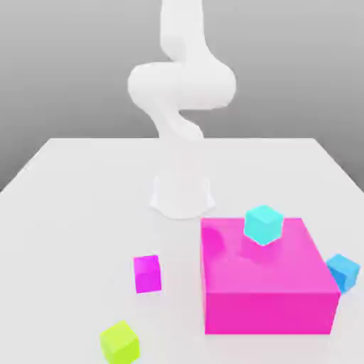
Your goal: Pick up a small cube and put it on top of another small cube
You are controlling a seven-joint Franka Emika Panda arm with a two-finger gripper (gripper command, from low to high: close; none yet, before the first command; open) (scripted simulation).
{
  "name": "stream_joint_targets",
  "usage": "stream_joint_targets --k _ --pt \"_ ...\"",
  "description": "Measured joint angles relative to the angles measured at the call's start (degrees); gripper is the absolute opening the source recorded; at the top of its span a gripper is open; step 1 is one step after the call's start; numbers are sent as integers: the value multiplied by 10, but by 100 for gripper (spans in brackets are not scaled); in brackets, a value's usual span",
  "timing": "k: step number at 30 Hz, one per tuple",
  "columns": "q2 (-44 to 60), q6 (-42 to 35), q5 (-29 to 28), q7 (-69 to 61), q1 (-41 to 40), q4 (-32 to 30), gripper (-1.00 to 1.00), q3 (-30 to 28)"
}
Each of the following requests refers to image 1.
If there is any small cyan cube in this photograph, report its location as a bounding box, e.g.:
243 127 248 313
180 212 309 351
243 204 284 247

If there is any small magenta cube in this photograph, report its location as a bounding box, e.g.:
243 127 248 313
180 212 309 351
132 254 162 294

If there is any small yellow-green cube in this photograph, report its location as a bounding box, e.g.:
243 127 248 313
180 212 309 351
99 319 141 364

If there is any small blue cube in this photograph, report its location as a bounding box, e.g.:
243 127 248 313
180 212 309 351
326 253 361 294

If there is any large pink box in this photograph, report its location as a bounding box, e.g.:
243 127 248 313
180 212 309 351
200 217 341 336

